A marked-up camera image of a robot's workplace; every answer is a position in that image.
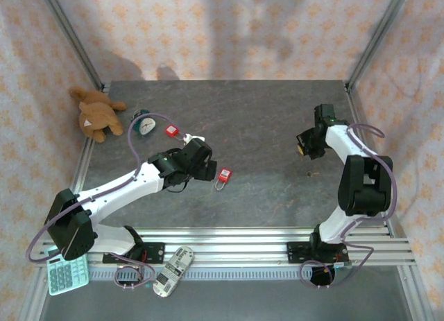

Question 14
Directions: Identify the patterned fabric backdrop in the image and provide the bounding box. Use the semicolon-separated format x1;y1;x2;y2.
0;0;444;321

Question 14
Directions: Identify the teal alarm clock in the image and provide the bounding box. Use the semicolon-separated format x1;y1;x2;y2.
130;109;157;137

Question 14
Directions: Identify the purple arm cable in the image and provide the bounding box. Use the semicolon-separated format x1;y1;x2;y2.
26;112;190;291
299;123;398;290

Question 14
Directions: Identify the mint green calculator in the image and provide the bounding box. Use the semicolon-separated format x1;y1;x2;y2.
46;253;90;297

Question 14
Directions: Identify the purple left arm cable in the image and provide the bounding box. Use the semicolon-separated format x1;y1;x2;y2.
26;112;190;291

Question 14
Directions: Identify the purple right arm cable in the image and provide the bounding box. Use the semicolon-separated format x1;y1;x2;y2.
299;123;398;290

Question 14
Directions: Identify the red padlock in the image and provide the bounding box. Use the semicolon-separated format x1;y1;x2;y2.
164;125;185;141
214;167;233;193

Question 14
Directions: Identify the aluminium frame leg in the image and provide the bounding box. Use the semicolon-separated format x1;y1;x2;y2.
15;265;53;321
397;263;436;321

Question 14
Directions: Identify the slotted grey cable duct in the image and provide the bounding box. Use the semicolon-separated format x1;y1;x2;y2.
88;268;313;282

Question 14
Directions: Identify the aluminium rail frame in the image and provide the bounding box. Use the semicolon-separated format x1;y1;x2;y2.
36;226;416;267

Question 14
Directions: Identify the aluminium table side rail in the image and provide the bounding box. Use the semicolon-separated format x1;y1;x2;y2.
55;80;111;238
345;81;396;238

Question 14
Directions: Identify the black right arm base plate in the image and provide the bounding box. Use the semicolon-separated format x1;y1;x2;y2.
287;241;350;266

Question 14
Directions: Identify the brown teddy bear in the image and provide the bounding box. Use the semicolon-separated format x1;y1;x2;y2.
68;86;128;144

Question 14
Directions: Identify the aluminium frame post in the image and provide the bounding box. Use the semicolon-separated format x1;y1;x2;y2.
36;0;107;92
346;0;413;92

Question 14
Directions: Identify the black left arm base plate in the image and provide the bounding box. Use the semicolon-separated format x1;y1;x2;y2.
103;242;166;266

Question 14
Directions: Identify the white remote control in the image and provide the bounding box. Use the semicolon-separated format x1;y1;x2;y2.
152;245;195;299

